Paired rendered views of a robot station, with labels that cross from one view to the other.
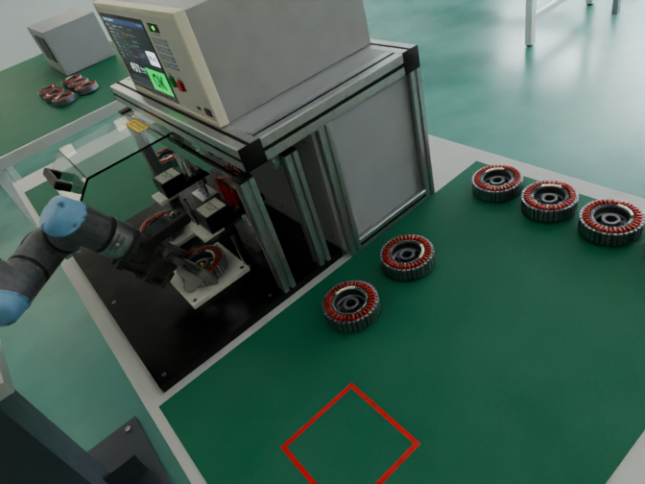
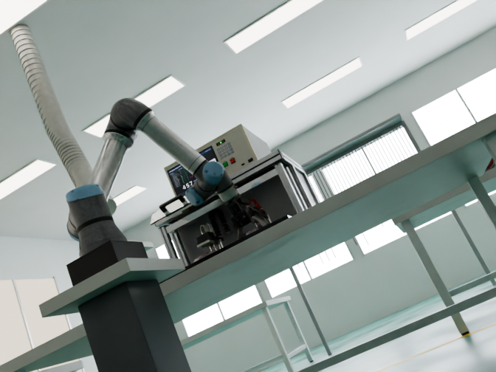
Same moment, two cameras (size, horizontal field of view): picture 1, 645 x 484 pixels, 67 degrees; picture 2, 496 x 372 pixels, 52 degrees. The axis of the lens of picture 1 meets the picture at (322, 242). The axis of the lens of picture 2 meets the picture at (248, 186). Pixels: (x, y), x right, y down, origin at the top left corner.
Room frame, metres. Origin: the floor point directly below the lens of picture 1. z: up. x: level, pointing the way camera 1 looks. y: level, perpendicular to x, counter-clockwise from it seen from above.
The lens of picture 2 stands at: (-0.55, 1.77, 0.40)
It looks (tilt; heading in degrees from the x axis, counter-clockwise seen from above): 16 degrees up; 313
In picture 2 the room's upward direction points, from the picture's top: 24 degrees counter-clockwise
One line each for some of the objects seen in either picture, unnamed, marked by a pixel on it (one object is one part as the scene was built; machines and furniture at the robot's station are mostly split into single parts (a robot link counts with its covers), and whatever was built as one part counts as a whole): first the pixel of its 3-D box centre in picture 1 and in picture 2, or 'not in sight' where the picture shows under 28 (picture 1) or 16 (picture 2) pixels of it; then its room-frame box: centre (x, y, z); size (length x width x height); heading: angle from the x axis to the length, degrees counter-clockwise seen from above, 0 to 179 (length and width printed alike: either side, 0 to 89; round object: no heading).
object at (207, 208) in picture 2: (177, 146); (220, 201); (1.05, 0.25, 1.03); 0.62 x 0.01 x 0.03; 28
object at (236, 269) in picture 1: (206, 273); not in sight; (0.89, 0.28, 0.78); 0.15 x 0.15 x 0.01; 28
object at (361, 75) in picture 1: (246, 77); (232, 195); (1.15, 0.05, 1.09); 0.68 x 0.44 x 0.05; 28
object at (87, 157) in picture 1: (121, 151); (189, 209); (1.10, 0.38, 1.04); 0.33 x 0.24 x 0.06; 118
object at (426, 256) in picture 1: (407, 256); not in sight; (0.75, -0.16, 0.77); 0.11 x 0.11 x 0.04
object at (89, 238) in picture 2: not in sight; (100, 238); (0.85, 0.97, 0.89); 0.15 x 0.15 x 0.10
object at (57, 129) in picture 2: not in sight; (58, 114); (2.40, 0.09, 2.42); 0.43 x 0.31 x 1.79; 28
